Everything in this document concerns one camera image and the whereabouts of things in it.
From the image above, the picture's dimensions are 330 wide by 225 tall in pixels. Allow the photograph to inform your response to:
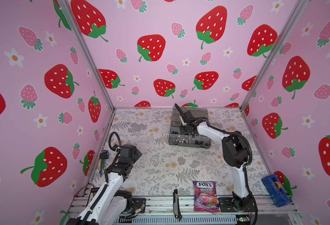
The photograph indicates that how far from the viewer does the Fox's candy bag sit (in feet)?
2.42

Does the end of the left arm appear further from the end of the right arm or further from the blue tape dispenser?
the blue tape dispenser

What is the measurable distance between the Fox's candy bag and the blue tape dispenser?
0.31 metres

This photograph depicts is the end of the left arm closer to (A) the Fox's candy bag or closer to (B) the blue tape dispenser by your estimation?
(A) the Fox's candy bag

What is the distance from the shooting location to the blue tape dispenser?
2.41ft

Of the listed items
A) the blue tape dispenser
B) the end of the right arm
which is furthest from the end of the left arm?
the blue tape dispenser

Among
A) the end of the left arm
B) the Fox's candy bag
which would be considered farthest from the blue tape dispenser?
the end of the left arm
